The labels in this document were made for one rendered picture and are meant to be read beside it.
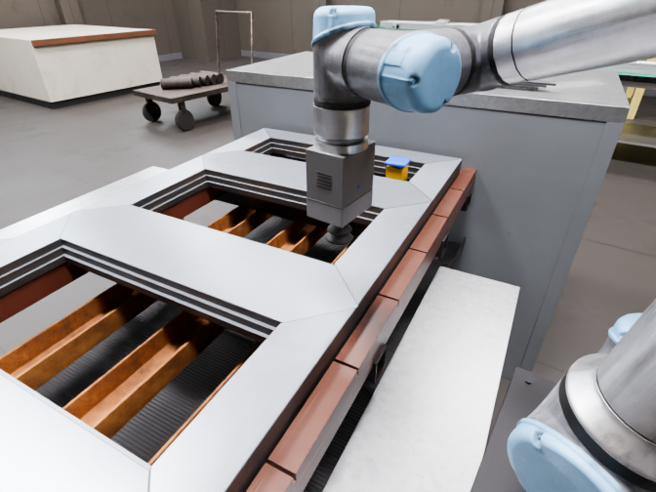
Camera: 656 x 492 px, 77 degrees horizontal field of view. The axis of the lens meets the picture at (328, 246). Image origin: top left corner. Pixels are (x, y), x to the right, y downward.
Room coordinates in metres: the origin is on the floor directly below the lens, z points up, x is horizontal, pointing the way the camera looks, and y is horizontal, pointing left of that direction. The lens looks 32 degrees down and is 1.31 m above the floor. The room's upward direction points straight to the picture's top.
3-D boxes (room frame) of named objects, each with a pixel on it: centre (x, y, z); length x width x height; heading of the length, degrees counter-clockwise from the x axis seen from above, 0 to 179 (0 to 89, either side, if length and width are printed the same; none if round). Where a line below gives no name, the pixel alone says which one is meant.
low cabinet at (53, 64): (6.76, 3.92, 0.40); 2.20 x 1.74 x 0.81; 56
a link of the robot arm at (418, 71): (0.49, -0.09, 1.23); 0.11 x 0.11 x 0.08; 36
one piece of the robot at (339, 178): (0.57, -0.01, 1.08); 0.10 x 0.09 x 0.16; 55
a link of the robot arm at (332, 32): (0.56, -0.02, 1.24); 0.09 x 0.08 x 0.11; 36
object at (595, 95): (1.63, -0.33, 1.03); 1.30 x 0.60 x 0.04; 62
